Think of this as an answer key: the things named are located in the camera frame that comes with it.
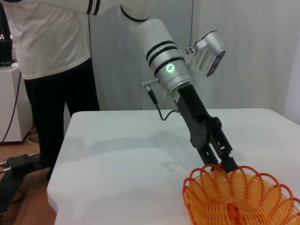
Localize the grey left arm cable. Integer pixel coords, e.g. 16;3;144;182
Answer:
140;78;179;122

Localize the white tablecloth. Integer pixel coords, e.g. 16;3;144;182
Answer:
46;107;300;225

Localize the white cabinet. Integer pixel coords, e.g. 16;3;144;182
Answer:
0;67;36;143

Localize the black connector box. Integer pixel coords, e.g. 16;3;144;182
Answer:
0;153;41;176

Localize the black floor stand base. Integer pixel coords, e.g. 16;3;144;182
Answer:
0;161;51;213

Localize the person in white sweater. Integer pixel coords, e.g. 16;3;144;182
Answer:
0;0;101;181

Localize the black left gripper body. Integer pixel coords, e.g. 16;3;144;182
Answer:
174;84;223;149

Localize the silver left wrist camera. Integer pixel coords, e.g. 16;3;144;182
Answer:
182;30;227;77

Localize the orange wire basket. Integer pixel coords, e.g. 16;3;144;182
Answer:
182;163;300;225

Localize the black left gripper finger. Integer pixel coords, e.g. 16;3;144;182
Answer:
210;127;240;174
195;143;220;166

